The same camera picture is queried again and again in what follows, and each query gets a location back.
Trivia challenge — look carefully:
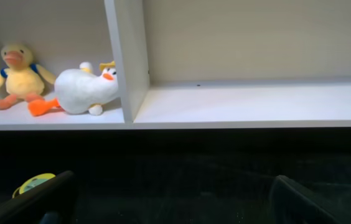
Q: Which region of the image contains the yellow plush duck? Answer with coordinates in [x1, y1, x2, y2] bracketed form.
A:
[0, 42, 57, 111]

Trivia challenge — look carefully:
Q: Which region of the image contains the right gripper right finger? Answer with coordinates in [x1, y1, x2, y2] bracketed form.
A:
[268, 175, 347, 224]

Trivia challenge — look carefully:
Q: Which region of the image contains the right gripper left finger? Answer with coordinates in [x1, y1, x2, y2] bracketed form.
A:
[0, 170, 77, 224]

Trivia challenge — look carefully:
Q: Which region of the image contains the white shelf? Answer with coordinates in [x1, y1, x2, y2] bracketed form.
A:
[0, 0, 351, 131]

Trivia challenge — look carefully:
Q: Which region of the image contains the white plush goose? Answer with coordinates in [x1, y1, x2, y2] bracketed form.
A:
[27, 60, 120, 118]

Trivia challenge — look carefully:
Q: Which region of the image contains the yellow rattle drum toy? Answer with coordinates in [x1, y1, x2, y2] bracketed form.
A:
[11, 173, 56, 199]

